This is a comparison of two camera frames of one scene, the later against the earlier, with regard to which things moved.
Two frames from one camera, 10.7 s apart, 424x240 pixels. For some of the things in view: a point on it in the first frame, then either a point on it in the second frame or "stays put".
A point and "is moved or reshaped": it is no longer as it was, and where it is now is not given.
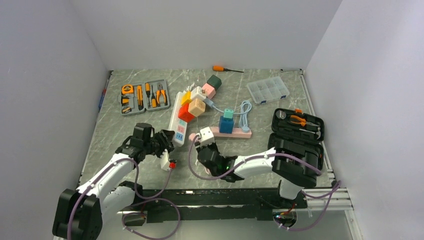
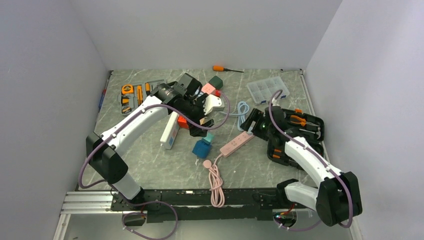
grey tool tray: [135, 98] stays put
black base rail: [175, 205] stays put
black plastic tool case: [294, 125] stays put
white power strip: [177, 125] is moved or reshaped
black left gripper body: [157, 144] -> [195, 110]
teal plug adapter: [228, 114] -> [209, 137]
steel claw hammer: [318, 132] stays put
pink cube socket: [209, 90] stays put
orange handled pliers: [303, 121] stays put
